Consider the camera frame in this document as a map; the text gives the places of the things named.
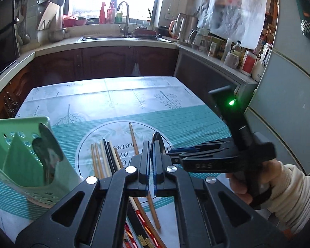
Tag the wooden cutting board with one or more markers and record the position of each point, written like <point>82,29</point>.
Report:
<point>47,15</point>

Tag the black splash guard panel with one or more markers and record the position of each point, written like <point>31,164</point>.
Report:
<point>2,31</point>

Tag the white plastic bottle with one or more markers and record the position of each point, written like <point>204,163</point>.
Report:
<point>226,50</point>

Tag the red plastic basin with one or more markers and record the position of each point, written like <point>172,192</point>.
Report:
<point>69,20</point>

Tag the person's right forearm cream sleeve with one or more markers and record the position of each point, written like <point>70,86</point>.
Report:
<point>294,196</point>

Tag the glass pitcher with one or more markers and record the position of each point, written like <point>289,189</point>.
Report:
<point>201,40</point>

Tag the metal spoon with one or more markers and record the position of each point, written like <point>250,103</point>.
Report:
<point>47,147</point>

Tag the green dish soap bottle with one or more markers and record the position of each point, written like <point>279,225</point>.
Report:
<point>118,18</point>

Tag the red plastic bottle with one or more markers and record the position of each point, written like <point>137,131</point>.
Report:
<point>102,14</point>

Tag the white plastic bag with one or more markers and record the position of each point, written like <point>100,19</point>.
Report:
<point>136,70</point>

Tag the red dishes in rack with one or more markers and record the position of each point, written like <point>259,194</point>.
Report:
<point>144,32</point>

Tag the dark oil bottle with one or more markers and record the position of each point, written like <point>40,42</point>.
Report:
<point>238,51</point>

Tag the light wooden chopstick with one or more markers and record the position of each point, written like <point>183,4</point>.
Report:
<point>93,160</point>
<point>99,160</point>

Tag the white plastic jug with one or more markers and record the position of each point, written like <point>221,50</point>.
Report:
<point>261,64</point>

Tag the red lidded container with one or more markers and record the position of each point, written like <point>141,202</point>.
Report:
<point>248,63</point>

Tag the pink spray bottle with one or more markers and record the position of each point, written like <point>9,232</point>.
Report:
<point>111,14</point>

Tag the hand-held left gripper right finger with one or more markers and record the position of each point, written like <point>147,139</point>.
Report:
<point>159,170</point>

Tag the steel kitchen faucet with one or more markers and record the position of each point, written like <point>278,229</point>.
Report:
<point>125,10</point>

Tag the steel electric kettle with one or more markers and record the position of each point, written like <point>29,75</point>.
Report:
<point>187,28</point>

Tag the small black pot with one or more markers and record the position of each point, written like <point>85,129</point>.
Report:
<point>164,32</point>

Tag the brown wooden chopstick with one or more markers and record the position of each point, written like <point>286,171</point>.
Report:
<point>118,157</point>

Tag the metal bowl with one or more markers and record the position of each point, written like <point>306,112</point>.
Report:
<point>56,35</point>

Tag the black chopstick patterned end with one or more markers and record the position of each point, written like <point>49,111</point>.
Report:
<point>114,157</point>
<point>109,156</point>

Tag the grey appliance cabinet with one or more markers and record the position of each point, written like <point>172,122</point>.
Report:
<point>204,77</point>

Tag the white mug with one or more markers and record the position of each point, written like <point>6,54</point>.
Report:
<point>231,60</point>

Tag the translucent plastic curtain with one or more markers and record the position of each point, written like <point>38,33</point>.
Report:
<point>232,7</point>

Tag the person's right hand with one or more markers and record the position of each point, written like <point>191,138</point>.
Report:
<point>237,186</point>

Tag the printed teal tablecloth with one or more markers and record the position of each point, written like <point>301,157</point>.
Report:
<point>134,100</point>

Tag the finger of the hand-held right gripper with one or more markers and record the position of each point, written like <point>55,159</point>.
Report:
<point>204,147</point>
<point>209,161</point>

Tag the labelled glass jar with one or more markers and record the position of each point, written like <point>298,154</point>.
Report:
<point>215,47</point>

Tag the steel kitchen sink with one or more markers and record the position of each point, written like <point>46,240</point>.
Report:
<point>106,38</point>

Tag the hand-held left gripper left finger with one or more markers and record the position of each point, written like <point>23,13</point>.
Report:
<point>144,170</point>

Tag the green plastic utensil holder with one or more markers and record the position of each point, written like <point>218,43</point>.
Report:
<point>15,165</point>

